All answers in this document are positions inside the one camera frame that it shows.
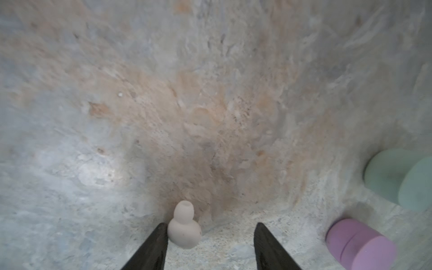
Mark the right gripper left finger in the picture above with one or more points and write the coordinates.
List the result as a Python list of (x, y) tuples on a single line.
[(152, 253)]

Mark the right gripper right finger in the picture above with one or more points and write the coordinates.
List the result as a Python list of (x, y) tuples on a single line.
[(269, 253)]

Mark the white earbud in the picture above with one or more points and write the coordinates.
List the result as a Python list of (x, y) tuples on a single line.
[(183, 230)]

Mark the pink earbud charging case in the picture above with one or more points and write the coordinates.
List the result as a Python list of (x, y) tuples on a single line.
[(356, 246)]

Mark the green earbud charging case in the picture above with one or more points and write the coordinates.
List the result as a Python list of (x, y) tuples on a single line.
[(402, 177)]

